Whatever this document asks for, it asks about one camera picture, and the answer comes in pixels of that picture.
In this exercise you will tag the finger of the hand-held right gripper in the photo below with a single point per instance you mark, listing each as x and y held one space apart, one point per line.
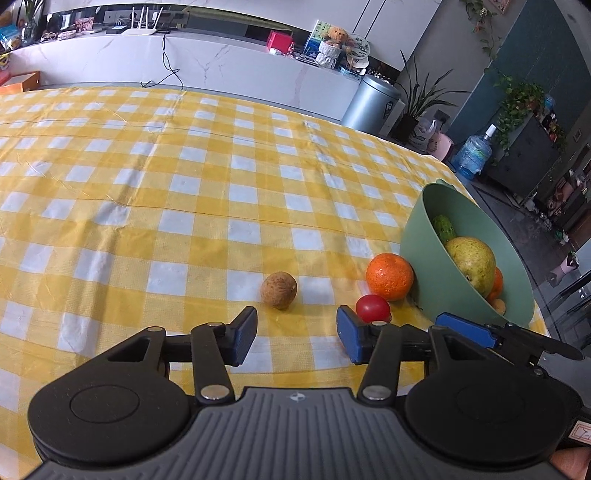
521 344
466 330

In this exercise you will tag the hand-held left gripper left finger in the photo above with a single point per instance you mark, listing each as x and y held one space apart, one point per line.
242 337

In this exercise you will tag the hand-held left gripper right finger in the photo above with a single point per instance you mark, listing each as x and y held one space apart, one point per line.
351 337

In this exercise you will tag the red cherry tomato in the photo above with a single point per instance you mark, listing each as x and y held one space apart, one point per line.
371 308

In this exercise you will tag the orange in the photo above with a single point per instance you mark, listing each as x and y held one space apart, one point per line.
497 286
389 277

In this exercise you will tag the brown kiwi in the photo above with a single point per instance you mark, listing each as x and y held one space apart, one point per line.
278 290

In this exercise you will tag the green bowl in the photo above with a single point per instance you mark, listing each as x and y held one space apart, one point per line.
429 277

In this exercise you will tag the large greenish pear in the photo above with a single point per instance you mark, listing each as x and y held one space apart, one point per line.
471 263

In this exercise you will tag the person's right hand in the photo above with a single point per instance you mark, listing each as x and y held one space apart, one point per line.
577 464

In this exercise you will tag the green cucumber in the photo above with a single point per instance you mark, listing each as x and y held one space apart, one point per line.
443 228

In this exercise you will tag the yellow checked tablecloth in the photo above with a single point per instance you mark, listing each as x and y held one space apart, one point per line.
184 184

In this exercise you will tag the blue water bottle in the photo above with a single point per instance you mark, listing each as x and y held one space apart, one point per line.
473 157

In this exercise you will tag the dark shelf cabinet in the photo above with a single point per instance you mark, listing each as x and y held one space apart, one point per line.
526 157

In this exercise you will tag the pink pig-shaped appliance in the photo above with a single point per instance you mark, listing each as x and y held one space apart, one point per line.
441 146

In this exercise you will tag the white plastic bag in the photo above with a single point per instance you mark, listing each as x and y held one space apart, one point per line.
421 136

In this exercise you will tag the potted plant in black pot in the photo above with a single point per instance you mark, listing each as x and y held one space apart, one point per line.
406 127

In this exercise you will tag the silver trash can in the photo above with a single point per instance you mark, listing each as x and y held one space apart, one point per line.
369 106

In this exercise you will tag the green trailing vine plant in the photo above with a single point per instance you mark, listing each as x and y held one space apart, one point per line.
519 99

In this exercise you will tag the white marble tv cabinet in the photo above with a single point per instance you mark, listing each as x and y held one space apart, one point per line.
231 69

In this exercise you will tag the white knitted basket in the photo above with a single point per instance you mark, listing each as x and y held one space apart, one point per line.
328 55

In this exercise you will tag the round paper fan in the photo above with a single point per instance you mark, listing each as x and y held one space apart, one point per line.
359 48

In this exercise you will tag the red box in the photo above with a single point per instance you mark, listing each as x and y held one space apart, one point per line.
279 41

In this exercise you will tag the brown teddy bear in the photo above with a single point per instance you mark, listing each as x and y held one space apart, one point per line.
337 36

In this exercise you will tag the green picture card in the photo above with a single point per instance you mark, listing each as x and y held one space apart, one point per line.
316 34

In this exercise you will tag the hanging vine with red flowers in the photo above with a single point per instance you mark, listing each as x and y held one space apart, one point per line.
482 23

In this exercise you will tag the white router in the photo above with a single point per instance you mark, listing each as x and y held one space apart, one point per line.
141 32

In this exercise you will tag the orange cardboard box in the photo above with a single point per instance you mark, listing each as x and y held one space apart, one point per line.
21 85

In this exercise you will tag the pink patterned box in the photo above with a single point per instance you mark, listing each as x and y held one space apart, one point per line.
83 25

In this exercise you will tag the blue snack packet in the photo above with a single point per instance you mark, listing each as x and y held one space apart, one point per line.
8 37

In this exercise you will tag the leafy plant in glass vase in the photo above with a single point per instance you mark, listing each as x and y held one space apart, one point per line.
30 18

